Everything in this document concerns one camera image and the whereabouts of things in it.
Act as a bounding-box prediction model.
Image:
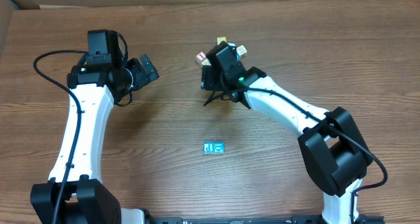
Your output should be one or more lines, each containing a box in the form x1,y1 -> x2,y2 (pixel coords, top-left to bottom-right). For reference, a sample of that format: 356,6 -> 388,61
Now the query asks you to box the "red circle block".
213,143 -> 224,154

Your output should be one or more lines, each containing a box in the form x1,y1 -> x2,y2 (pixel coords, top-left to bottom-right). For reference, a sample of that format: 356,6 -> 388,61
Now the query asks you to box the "yellow block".
203,143 -> 214,154
217,37 -> 227,45

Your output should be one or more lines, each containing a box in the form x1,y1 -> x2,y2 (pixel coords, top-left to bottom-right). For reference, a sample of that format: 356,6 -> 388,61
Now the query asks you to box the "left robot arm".
30,30 -> 159,224

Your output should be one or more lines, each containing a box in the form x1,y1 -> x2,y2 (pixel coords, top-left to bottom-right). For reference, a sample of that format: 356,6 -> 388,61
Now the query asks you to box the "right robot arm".
196,41 -> 373,223

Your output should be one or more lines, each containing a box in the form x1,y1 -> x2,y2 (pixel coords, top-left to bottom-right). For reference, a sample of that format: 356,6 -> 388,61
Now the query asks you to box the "white green-sided block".
201,59 -> 211,66

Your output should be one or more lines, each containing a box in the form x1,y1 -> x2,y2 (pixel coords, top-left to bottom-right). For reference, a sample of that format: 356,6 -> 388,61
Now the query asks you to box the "red I block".
196,51 -> 207,66

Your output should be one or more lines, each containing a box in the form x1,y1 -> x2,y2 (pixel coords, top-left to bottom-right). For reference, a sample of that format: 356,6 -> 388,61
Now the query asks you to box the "blue X block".
234,46 -> 240,60

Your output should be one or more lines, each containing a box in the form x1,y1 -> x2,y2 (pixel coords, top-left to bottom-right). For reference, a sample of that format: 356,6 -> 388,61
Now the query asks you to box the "white patterned block right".
237,45 -> 247,60

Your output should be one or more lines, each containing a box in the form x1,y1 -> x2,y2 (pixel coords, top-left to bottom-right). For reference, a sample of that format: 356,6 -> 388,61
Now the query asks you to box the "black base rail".
144,215 -> 385,224

